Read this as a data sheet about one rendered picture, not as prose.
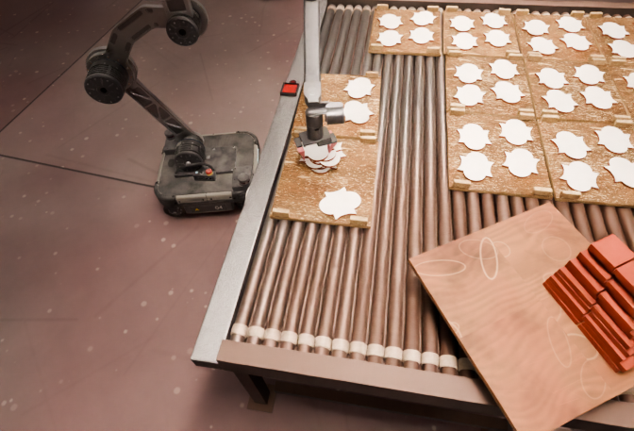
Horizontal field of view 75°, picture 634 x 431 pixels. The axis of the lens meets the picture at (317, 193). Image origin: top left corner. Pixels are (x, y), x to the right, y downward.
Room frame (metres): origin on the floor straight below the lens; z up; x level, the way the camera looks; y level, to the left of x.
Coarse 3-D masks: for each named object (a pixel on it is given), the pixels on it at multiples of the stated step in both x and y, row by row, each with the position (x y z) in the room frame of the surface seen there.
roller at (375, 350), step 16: (400, 64) 1.70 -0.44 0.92; (400, 80) 1.58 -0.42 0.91; (400, 96) 1.48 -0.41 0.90; (384, 176) 1.01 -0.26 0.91; (384, 192) 0.93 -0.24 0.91; (384, 208) 0.86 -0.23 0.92; (384, 224) 0.79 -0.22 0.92; (384, 240) 0.73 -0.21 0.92; (384, 256) 0.67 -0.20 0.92; (384, 272) 0.61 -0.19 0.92; (384, 288) 0.56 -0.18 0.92; (384, 304) 0.51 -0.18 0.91; (384, 320) 0.46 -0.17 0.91; (368, 352) 0.37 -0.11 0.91
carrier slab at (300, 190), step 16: (352, 144) 1.17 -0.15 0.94; (368, 144) 1.16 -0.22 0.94; (288, 160) 1.11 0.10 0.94; (352, 160) 1.08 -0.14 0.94; (368, 160) 1.08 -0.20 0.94; (288, 176) 1.03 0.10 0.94; (304, 176) 1.02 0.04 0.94; (320, 176) 1.01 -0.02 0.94; (336, 176) 1.01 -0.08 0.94; (352, 176) 1.00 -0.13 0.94; (368, 176) 1.00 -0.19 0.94; (288, 192) 0.95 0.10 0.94; (304, 192) 0.94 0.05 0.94; (320, 192) 0.94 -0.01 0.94; (368, 192) 0.92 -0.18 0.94; (272, 208) 0.88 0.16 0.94; (288, 208) 0.88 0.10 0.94; (304, 208) 0.87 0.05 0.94; (368, 208) 0.85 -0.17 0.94; (336, 224) 0.80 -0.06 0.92; (352, 224) 0.79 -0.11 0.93; (368, 224) 0.78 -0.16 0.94
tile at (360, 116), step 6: (348, 102) 1.42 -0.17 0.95; (354, 102) 1.41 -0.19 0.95; (348, 108) 1.37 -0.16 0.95; (354, 108) 1.37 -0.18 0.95; (360, 108) 1.37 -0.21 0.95; (366, 108) 1.36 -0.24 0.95; (348, 114) 1.34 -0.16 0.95; (354, 114) 1.33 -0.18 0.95; (360, 114) 1.33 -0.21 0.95; (366, 114) 1.33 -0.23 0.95; (372, 114) 1.33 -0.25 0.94; (348, 120) 1.30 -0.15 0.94; (354, 120) 1.30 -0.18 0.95; (360, 120) 1.30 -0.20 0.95; (366, 120) 1.29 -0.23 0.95
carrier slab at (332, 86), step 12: (324, 84) 1.57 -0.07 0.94; (336, 84) 1.56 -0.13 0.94; (372, 84) 1.54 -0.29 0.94; (300, 96) 1.49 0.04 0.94; (324, 96) 1.48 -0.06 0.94; (336, 96) 1.47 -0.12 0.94; (348, 96) 1.47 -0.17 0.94; (372, 96) 1.45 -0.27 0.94; (300, 108) 1.41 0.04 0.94; (372, 108) 1.37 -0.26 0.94; (300, 120) 1.34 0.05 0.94; (324, 120) 1.33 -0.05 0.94; (372, 120) 1.30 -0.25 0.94; (336, 132) 1.25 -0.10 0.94; (348, 132) 1.24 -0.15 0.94
